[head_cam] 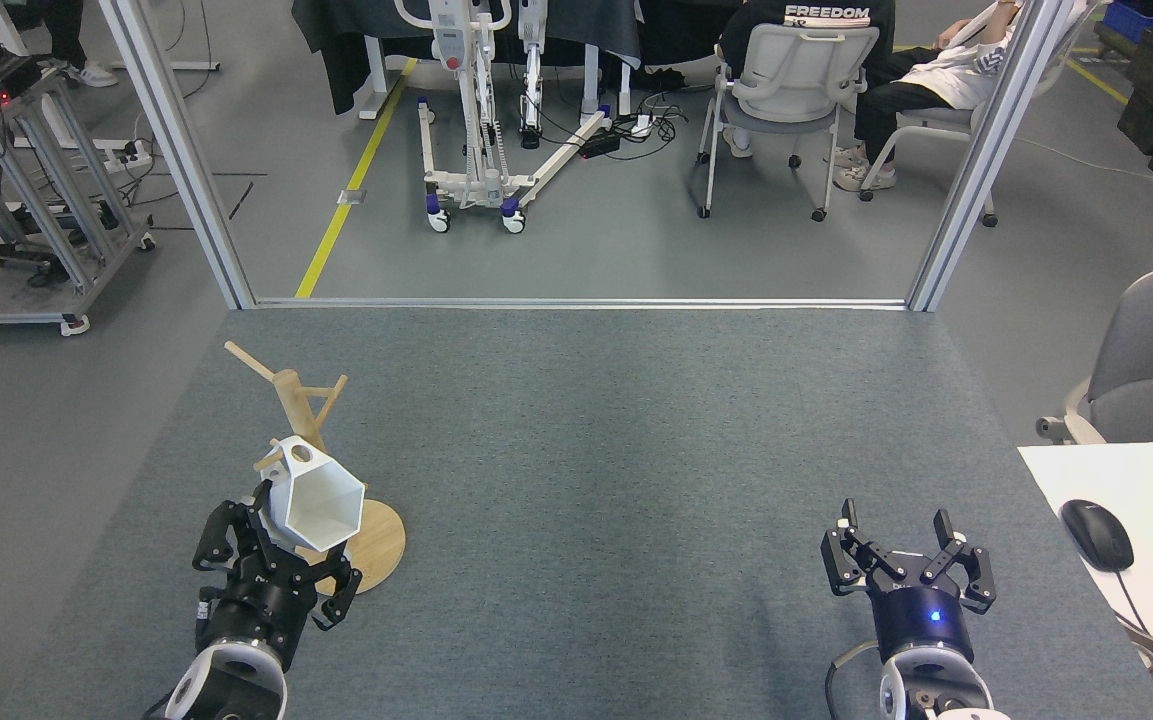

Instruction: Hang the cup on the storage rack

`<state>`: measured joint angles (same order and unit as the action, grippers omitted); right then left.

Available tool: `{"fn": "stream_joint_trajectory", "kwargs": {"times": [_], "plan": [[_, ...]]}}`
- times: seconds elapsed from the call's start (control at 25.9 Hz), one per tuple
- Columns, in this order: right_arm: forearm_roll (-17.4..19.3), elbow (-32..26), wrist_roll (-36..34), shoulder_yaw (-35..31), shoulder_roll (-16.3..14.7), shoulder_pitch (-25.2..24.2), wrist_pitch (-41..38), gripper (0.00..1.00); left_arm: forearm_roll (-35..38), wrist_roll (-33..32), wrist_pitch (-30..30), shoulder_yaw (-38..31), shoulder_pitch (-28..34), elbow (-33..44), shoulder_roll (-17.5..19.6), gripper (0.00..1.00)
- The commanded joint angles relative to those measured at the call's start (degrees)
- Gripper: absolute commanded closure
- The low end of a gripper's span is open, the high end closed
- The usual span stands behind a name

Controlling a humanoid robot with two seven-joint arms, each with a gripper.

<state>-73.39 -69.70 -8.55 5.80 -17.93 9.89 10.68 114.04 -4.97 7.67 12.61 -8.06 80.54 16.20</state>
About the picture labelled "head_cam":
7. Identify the wooden cup rack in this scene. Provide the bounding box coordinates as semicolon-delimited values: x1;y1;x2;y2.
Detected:
224;340;407;596

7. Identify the person behind office chair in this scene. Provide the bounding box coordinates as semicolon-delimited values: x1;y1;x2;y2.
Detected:
716;0;897;158

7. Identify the seated person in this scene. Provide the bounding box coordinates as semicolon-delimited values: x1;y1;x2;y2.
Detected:
826;0;1027;191

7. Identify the silver aluminium post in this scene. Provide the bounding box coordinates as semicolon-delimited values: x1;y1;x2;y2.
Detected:
906;0;1077;313
98;0;257;311

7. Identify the white wheeled stand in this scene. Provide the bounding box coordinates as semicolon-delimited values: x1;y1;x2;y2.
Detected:
394;0;615;236

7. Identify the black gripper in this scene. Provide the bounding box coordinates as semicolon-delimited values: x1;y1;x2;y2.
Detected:
192;482;364;666
821;498;997;663

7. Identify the standing person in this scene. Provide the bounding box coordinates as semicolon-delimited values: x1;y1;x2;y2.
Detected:
41;0;120;88

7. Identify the white faceted cup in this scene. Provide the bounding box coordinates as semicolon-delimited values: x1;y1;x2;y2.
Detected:
254;435;367;553

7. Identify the blue crate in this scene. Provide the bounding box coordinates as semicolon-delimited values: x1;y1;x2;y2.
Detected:
1104;0;1153;46

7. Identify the table with dark cloth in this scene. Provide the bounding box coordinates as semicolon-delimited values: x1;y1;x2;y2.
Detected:
291;0;642;116

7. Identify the black computer mouse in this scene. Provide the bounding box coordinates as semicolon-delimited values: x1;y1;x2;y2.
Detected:
1060;499;1135;573

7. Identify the silver table edge rail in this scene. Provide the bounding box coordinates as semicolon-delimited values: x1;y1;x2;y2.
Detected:
254;297;909;311

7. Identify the white mesh office chair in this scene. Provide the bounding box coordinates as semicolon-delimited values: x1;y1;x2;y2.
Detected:
696;20;880;223

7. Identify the white frame chair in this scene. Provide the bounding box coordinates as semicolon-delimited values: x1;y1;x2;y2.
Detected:
858;105;999;228

